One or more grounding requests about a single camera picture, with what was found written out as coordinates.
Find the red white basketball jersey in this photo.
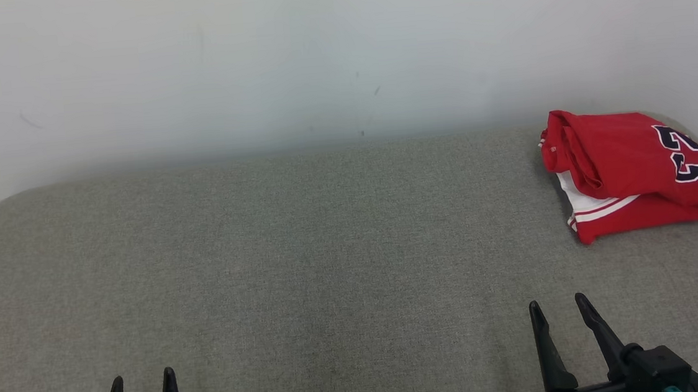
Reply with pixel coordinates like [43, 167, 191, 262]
[542, 99, 698, 248]

